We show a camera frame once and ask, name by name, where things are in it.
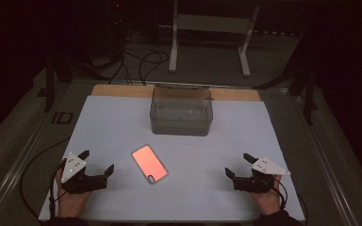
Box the aluminium floor rail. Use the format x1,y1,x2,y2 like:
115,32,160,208
290,93,361,226
0,82,74,226

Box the person's left hand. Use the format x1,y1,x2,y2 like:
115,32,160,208
55,168,93,218

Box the white table sheet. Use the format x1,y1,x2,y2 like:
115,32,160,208
38,94,305,222

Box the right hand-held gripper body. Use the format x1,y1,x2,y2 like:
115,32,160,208
233,156,291,193

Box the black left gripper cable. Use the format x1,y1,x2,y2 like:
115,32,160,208
20,137,74,220

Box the clear plastic container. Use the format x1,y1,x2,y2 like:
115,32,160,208
149,84,214,137

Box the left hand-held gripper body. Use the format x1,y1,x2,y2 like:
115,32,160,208
60,153,107,195

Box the white metal stand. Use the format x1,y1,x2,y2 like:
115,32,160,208
168,0,261,78

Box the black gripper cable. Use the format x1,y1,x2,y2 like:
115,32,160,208
272,177,309,225
20,137,74,220

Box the black floor cables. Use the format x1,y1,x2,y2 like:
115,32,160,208
107,31,171,87

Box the black metal stand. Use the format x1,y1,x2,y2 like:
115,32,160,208
254,31,319,126
45,56,74,113

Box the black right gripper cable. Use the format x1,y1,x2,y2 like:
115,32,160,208
272,177,309,225

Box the person's right hand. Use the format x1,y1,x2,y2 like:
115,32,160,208
248,174,282,217

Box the black square floor bracket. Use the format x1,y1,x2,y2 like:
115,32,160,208
51,111,74,125

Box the smartphone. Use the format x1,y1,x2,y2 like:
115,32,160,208
131,143,170,186

